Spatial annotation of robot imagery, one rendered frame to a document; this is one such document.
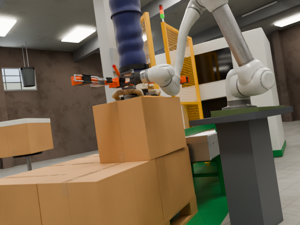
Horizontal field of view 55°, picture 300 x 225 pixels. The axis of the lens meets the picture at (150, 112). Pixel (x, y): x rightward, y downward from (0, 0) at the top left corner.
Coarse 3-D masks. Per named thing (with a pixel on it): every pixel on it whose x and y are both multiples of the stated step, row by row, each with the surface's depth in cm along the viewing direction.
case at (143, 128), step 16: (96, 112) 195; (112, 112) 188; (128, 112) 182; (144, 112) 178; (160, 112) 197; (176, 112) 220; (96, 128) 196; (112, 128) 189; (128, 128) 183; (144, 128) 177; (160, 128) 194; (176, 128) 216; (112, 144) 190; (128, 144) 183; (144, 144) 178; (160, 144) 190; (176, 144) 212; (112, 160) 190; (128, 160) 184; (144, 160) 178
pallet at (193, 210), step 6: (192, 198) 228; (186, 204) 215; (192, 204) 226; (180, 210) 225; (186, 210) 223; (192, 210) 224; (180, 216) 222; (186, 216) 220; (192, 216) 222; (162, 222) 179; (168, 222) 186; (174, 222) 210; (180, 222) 209; (186, 222) 210
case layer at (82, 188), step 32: (96, 160) 221; (160, 160) 189; (0, 192) 163; (32, 192) 151; (64, 192) 140; (96, 192) 130; (128, 192) 151; (160, 192) 183; (192, 192) 230; (0, 224) 164; (32, 224) 151; (64, 224) 140; (96, 224) 131; (128, 224) 147
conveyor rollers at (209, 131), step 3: (210, 129) 430; (213, 129) 419; (201, 132) 391; (204, 132) 379; (207, 132) 377; (210, 132) 366; (213, 132) 355; (189, 135) 361; (192, 135) 350; (195, 135) 347; (198, 135) 337
